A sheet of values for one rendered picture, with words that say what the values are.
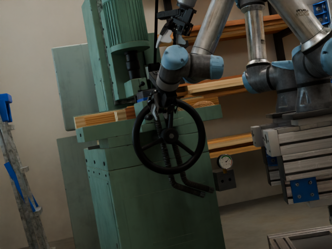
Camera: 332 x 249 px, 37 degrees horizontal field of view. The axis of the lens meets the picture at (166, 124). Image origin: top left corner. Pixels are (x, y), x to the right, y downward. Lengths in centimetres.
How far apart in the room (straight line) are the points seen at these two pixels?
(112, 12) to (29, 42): 242
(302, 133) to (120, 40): 86
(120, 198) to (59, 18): 280
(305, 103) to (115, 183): 79
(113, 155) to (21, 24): 275
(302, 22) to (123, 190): 94
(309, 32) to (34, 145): 320
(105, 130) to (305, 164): 77
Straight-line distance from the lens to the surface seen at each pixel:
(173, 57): 149
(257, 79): 233
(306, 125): 177
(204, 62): 153
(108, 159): 198
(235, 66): 473
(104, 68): 236
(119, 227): 202
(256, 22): 241
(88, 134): 197
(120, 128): 199
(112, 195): 200
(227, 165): 207
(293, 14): 165
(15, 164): 275
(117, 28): 216
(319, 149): 178
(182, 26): 206
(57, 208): 449
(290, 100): 226
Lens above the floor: 87
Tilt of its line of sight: level
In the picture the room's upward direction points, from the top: 10 degrees counter-clockwise
